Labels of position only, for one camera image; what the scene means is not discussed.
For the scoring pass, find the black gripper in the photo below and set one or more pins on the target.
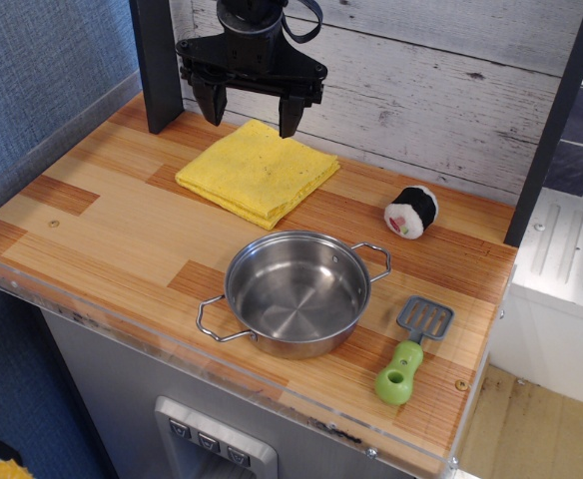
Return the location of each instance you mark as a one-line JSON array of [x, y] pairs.
[[252, 54]]

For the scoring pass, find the stainless steel pot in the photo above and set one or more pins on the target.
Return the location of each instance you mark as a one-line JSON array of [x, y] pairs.
[[297, 294]]

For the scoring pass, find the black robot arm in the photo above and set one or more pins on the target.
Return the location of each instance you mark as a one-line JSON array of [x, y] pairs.
[[254, 54]]

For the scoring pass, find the yellow folded towel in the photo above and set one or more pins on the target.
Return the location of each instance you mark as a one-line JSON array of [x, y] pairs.
[[257, 175]]

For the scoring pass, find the plush sushi roll toy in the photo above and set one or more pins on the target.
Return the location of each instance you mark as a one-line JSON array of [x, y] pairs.
[[412, 212]]

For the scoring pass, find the clear acrylic edge guard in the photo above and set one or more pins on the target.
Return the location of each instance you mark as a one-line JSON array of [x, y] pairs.
[[96, 291]]

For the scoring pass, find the grey green toy spatula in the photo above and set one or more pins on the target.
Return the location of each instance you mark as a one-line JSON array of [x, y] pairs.
[[423, 319]]

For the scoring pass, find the grey toy fridge cabinet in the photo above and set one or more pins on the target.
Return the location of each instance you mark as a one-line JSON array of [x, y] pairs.
[[195, 408]]

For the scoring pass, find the silver dispenser button panel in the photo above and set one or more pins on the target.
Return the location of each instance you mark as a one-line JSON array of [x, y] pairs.
[[199, 446]]

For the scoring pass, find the white ribbed cabinet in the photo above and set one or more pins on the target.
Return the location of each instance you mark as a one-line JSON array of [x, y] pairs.
[[539, 334]]

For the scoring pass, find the yellow object bottom left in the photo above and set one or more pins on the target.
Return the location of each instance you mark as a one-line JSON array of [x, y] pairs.
[[12, 470]]

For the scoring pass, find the dark grey left post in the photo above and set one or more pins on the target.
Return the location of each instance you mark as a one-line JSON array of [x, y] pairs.
[[158, 64]]

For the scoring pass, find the dark grey post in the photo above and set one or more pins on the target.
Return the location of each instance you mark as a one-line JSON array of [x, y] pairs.
[[563, 103], [158, 64]]

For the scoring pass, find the dark grey right post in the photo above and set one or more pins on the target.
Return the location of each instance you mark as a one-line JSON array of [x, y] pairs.
[[563, 103]]

